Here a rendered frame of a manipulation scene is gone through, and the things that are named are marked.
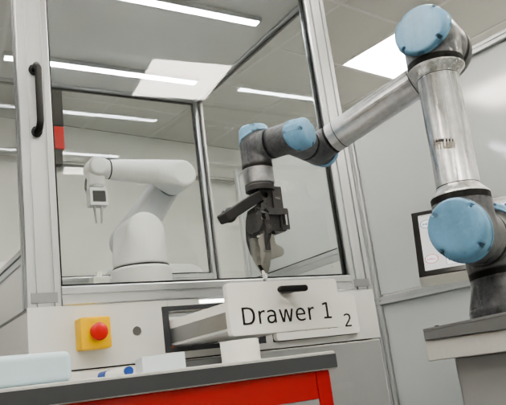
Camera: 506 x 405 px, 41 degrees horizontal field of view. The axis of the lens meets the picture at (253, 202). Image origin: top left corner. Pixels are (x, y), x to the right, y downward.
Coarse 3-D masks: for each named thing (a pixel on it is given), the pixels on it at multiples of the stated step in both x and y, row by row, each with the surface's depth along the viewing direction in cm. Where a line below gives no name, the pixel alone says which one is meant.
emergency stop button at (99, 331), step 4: (96, 324) 149; (100, 324) 149; (104, 324) 150; (92, 328) 148; (96, 328) 148; (100, 328) 149; (104, 328) 149; (92, 332) 148; (96, 332) 148; (100, 332) 149; (104, 332) 149; (92, 336) 148; (96, 336) 148; (100, 336) 148; (104, 336) 149; (96, 340) 149
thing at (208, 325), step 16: (224, 304) 143; (176, 320) 163; (192, 320) 156; (208, 320) 148; (224, 320) 142; (176, 336) 162; (192, 336) 155; (208, 336) 149; (224, 336) 155; (256, 336) 171
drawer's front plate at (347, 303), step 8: (344, 296) 194; (352, 296) 196; (344, 304) 193; (352, 304) 195; (344, 312) 192; (352, 312) 194; (344, 320) 192; (352, 320) 193; (336, 328) 189; (344, 328) 191; (352, 328) 192; (280, 336) 179; (288, 336) 180; (296, 336) 182; (304, 336) 183; (312, 336) 184; (320, 336) 186
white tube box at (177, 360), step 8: (184, 352) 131; (136, 360) 138; (144, 360) 129; (152, 360) 129; (160, 360) 129; (168, 360) 130; (176, 360) 130; (184, 360) 131; (136, 368) 139; (144, 368) 128; (152, 368) 129; (160, 368) 129; (168, 368) 129; (176, 368) 130
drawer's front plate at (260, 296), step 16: (224, 288) 139; (240, 288) 140; (256, 288) 142; (272, 288) 144; (320, 288) 151; (336, 288) 153; (240, 304) 139; (256, 304) 141; (272, 304) 143; (288, 304) 145; (304, 304) 148; (320, 304) 150; (336, 304) 152; (240, 320) 138; (256, 320) 140; (272, 320) 142; (288, 320) 144; (304, 320) 146; (320, 320) 149; (336, 320) 151; (240, 336) 138
